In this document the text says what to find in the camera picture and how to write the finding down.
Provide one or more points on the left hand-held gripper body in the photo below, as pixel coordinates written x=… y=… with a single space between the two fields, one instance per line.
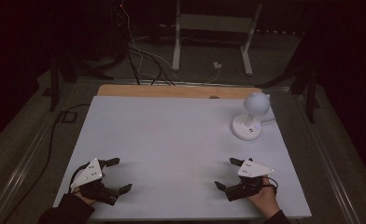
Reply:
x=91 y=174

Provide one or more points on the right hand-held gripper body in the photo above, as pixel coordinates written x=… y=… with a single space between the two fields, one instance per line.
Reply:
x=249 y=170

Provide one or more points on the person's left hand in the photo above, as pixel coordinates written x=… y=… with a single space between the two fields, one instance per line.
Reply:
x=84 y=196

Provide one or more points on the person's right hand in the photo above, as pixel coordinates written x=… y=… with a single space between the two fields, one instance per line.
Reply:
x=266 y=200

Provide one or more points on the white round desk lamp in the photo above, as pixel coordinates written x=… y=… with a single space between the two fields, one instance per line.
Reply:
x=252 y=118

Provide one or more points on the white table mat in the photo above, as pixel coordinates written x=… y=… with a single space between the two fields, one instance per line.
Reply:
x=171 y=149

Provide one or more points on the black square floor plate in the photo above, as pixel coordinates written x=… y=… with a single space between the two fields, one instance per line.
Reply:
x=69 y=116

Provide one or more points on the white plug adapter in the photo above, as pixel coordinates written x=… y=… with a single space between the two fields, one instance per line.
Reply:
x=217 y=65

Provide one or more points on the black stand legs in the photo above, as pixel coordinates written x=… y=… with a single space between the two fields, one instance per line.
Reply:
x=63 y=68
x=305 y=84

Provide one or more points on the white metal stand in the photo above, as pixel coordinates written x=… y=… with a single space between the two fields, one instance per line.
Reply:
x=212 y=23

